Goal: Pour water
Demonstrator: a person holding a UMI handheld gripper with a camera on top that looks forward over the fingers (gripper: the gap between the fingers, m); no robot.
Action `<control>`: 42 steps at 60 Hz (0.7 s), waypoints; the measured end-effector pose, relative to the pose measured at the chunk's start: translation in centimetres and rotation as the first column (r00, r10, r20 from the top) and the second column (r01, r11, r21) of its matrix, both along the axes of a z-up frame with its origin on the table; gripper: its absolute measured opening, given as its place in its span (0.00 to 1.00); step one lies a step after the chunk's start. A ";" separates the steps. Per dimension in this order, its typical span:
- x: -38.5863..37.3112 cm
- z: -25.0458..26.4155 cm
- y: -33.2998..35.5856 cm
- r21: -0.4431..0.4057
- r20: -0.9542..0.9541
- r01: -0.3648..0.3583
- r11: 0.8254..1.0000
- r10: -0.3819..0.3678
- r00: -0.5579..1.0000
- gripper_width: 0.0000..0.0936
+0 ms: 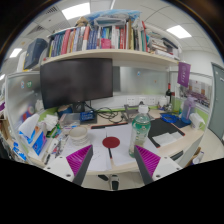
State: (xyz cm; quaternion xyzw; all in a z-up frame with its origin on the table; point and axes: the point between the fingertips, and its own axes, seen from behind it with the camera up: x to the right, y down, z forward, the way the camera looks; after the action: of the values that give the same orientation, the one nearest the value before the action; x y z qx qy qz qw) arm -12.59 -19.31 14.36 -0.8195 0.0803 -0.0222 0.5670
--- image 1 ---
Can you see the white ceramic bowl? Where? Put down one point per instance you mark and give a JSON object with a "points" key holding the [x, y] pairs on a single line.
{"points": [[78, 133]]}

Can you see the purple plastic bottle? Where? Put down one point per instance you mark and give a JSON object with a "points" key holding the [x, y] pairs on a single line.
{"points": [[188, 108]]}

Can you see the wooden wall shelf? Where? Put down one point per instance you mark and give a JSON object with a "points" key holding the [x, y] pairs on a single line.
{"points": [[120, 57]]}

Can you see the white paper sheet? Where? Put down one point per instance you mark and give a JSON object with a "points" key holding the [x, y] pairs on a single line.
{"points": [[101, 160]]}

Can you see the black computer monitor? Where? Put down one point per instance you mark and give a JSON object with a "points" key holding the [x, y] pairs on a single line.
{"points": [[78, 80]]}

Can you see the row of books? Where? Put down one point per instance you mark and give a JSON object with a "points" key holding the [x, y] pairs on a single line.
{"points": [[128, 36]]}

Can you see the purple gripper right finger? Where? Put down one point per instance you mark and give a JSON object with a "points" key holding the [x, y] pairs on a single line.
{"points": [[147, 163]]}

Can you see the blue white tissue box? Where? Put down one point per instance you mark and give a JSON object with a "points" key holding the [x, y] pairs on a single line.
{"points": [[33, 134]]}

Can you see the blue plastic tray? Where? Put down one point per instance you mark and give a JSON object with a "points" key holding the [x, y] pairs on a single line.
{"points": [[169, 118]]}

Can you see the dark blue bag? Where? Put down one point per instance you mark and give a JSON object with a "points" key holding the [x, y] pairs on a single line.
{"points": [[34, 52]]}

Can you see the dark wine bottle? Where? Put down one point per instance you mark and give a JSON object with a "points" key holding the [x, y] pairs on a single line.
{"points": [[169, 93]]}

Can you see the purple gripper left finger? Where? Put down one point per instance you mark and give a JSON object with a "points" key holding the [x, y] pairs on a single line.
{"points": [[79, 162]]}

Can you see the purple hanging banner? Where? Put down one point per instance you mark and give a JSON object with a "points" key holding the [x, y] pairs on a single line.
{"points": [[183, 73]]}

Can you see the clear green plastic water bottle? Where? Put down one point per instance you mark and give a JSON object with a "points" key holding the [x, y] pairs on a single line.
{"points": [[141, 125]]}

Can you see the dark red round coaster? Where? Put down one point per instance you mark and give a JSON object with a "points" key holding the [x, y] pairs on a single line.
{"points": [[111, 142]]}

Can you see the black pen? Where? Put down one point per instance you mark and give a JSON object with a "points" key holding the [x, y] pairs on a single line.
{"points": [[110, 154]]}

